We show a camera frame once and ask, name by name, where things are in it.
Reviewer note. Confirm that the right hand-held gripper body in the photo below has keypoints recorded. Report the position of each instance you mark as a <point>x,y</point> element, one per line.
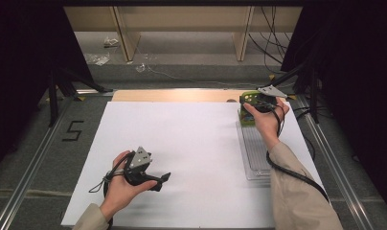
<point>271,91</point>

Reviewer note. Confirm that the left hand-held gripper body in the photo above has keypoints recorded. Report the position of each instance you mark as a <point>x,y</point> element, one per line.
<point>139,161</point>

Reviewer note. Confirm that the green clown print phone case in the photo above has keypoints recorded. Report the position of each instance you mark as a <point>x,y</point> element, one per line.
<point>245,119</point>

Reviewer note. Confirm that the clear plastic tray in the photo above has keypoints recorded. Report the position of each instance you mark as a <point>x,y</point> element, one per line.
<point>254,153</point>

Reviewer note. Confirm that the person's right hand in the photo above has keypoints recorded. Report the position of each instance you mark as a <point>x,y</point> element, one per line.
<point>268,124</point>

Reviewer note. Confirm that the person's left hand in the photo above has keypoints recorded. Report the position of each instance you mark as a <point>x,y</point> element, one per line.
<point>118,191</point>

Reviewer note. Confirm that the black metal stand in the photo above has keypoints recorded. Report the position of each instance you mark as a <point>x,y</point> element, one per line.
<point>313,96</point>
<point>52,96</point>

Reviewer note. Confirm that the black curtain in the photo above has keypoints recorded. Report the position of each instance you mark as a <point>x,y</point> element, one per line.
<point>19,64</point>
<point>357,80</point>

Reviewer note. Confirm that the crumpled clear plastic wrapper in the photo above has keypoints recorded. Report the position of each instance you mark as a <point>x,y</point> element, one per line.
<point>99,59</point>
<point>140,67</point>
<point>111,42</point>

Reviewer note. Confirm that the light wooden shelf unit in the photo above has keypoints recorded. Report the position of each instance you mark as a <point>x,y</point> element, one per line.
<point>182,19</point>

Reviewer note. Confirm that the metal floor rail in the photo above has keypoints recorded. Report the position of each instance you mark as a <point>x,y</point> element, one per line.
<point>345,185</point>
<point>25,182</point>

